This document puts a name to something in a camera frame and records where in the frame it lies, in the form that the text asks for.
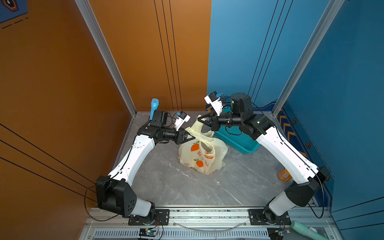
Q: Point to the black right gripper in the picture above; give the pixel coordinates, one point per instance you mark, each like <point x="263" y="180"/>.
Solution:
<point x="214" y="122"/>

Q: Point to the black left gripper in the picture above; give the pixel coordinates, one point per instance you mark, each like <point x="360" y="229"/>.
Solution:
<point x="180" y="137"/>

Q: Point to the yellow printed plastic bag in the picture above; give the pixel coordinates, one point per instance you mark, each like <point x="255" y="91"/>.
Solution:
<point x="205" y="154"/>

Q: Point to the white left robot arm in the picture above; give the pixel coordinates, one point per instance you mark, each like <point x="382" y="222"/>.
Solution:
<point x="114" y="191"/>

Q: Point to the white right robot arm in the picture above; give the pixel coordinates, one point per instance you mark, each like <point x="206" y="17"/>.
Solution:
<point x="307" y="177"/>

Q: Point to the teal perforated plastic basket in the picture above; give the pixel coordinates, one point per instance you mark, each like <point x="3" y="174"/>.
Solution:
<point x="237" y="140"/>

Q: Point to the orange soda can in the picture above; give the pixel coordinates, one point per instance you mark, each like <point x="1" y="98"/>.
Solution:
<point x="284" y="175"/>

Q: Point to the left green circuit board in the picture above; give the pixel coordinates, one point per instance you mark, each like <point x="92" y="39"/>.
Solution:
<point x="148" y="233"/>

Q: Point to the green circuit board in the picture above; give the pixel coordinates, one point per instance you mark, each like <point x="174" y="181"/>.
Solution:
<point x="277" y="234"/>
<point x="148" y="233"/>

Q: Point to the right green circuit board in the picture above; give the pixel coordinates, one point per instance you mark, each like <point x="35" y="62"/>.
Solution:
<point x="277" y="234"/>

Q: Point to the mint green tube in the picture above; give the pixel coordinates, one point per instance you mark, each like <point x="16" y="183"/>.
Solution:
<point x="305" y="231"/>

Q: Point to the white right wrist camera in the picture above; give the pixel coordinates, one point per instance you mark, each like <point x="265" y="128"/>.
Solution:
<point x="216" y="101"/>

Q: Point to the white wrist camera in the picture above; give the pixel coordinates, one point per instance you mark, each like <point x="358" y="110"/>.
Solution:
<point x="182" y="118"/>
<point x="216" y="101"/>

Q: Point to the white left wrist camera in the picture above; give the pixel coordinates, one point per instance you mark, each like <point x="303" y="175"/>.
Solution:
<point x="182" y="118"/>

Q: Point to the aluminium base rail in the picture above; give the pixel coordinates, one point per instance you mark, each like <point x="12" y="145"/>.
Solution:
<point x="208" y="223"/>

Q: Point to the aluminium left corner post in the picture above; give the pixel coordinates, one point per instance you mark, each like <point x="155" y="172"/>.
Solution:
<point x="101" y="42"/>

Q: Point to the aluminium corner post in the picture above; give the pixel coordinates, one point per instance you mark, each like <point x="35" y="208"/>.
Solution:
<point x="318" y="34"/>
<point x="101" y="42"/>

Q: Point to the aluminium right corner post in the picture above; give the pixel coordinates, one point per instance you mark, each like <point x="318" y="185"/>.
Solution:
<point x="318" y="34"/>

